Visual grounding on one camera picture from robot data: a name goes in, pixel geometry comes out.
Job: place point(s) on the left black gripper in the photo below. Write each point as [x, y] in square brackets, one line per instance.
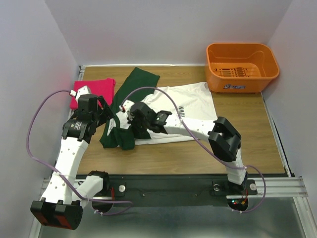
[107, 114]

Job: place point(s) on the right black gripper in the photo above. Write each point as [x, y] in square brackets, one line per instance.
[132, 118]

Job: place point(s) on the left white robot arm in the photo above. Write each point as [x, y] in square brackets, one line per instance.
[61, 205]

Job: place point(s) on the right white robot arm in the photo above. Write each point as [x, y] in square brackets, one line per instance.
[224, 139]

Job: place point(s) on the folded pink t-shirt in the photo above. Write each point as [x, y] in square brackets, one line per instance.
[103, 88]

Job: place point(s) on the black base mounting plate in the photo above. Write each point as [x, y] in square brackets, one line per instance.
[175, 190]

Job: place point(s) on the orange plastic basket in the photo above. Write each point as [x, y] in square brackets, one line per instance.
[240, 67]

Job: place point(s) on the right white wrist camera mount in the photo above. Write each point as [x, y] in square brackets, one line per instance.
[127, 104]

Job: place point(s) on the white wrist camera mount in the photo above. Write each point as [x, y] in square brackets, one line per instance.
[127, 104]
[81, 91]

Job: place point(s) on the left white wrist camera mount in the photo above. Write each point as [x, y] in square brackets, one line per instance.
[81, 91]

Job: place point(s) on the aluminium table frame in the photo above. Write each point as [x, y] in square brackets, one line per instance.
[276, 218]

